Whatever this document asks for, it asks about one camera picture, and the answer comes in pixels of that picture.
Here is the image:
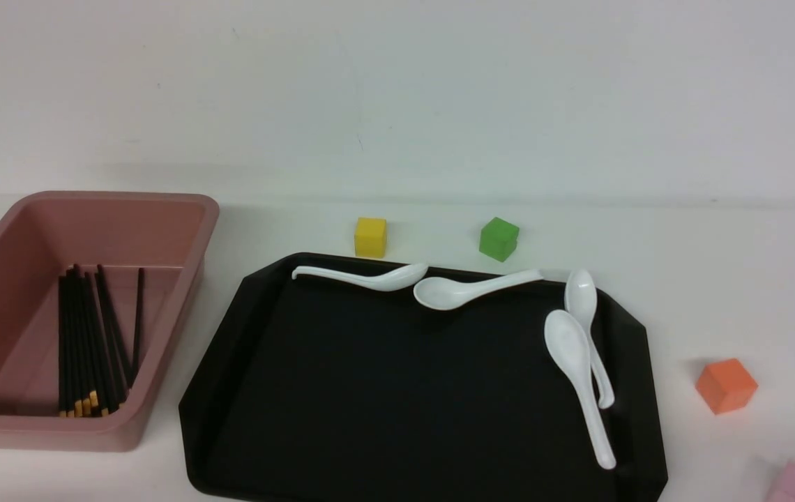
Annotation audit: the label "orange cube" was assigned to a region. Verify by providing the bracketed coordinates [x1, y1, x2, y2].
[696, 357, 759, 414]

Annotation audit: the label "green cube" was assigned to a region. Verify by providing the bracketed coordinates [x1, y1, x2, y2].
[478, 217, 521, 261]

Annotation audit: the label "white ceramic spoon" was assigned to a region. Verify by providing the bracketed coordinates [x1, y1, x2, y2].
[544, 310, 617, 470]
[413, 269, 544, 311]
[291, 264, 429, 292]
[564, 269, 615, 410]

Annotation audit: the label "yellow cube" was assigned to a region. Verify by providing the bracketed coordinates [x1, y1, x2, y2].
[354, 217, 387, 259]

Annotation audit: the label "single black chopstick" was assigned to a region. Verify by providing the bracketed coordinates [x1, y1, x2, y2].
[130, 268, 145, 386]

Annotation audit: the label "white ceramic spoon back right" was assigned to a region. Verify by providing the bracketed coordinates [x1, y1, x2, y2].
[564, 269, 615, 410]

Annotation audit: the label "white ceramic spoon far left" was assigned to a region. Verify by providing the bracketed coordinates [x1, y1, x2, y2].
[291, 264, 429, 292]

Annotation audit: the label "white ceramic spoon top middle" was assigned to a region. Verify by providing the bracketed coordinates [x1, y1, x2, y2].
[413, 269, 544, 311]

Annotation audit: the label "white ceramic spoon front right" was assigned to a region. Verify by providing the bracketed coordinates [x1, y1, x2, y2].
[544, 310, 617, 470]

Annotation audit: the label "pink plastic bin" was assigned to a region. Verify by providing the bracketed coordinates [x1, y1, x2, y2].
[0, 191, 219, 452]

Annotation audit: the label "black chopsticks bundle yellow tips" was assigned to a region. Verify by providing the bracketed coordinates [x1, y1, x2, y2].
[57, 264, 138, 418]

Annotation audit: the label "black plastic tray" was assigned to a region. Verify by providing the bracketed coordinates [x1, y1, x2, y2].
[179, 253, 669, 501]

